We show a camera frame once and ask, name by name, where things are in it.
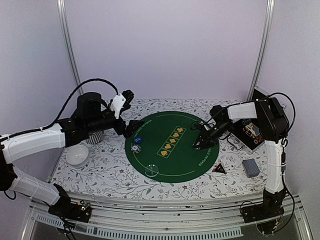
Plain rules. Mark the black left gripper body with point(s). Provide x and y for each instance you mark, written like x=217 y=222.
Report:
x=120 y=129

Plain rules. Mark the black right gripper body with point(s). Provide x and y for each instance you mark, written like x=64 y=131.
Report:
x=211 y=137

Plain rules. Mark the blue small blind button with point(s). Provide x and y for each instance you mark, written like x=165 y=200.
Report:
x=137 y=139

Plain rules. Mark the stack of poker chips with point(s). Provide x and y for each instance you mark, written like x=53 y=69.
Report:
x=135 y=148

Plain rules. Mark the black red triangular card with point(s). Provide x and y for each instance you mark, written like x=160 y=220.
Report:
x=219 y=168

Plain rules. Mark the clear round dealer button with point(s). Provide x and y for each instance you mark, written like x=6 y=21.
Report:
x=151 y=170

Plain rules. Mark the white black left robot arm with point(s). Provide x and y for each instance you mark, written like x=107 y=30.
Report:
x=92 y=115

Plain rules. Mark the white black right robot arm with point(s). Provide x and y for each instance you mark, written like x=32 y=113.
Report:
x=275 y=190

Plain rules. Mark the striped ceramic mug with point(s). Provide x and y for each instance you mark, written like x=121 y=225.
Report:
x=95 y=138

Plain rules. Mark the round green poker mat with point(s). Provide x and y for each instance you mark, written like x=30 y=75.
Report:
x=168 y=143

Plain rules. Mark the aluminium poker chip case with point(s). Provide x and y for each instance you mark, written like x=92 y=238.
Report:
x=252 y=135

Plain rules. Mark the deck of playing cards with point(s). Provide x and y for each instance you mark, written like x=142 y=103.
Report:
x=251 y=168

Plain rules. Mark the white ceramic bowl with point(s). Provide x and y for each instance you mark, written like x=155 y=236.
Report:
x=77 y=156

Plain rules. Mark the floral patterned tablecloth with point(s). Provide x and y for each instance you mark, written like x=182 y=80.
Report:
x=108 y=173

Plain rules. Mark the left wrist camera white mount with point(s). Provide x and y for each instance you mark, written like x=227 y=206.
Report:
x=121 y=102

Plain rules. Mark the aluminium front rail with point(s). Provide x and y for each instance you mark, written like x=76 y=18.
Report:
x=204 y=219

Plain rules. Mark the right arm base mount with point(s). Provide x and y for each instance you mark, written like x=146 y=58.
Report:
x=271 y=218

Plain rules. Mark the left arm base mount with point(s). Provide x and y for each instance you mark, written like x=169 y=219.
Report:
x=64 y=208

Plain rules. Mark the left aluminium frame post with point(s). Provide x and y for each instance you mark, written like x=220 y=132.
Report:
x=62 y=13

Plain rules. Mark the aluminium frame post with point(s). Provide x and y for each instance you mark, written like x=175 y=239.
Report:
x=62 y=13
x=270 y=4

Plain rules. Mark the right aluminium frame post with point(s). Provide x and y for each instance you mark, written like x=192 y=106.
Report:
x=270 y=4

